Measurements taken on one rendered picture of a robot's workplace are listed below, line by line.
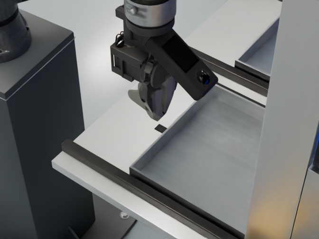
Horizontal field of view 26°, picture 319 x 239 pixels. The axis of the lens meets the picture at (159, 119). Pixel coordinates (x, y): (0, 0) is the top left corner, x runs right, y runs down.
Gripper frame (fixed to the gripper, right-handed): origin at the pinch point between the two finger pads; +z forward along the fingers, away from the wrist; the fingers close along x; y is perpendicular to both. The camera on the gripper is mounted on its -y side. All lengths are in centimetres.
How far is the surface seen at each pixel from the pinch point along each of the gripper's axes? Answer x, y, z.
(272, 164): 12.1, -25.4, -17.5
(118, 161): 3.6, 6.8, 13.2
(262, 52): -37.0, 1.1, 13.0
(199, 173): -2.6, -6.3, 13.0
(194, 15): -133, 80, 101
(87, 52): -89, 101, 101
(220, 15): -42.6, 15.0, 13.2
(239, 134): -14.8, -7.2, 13.0
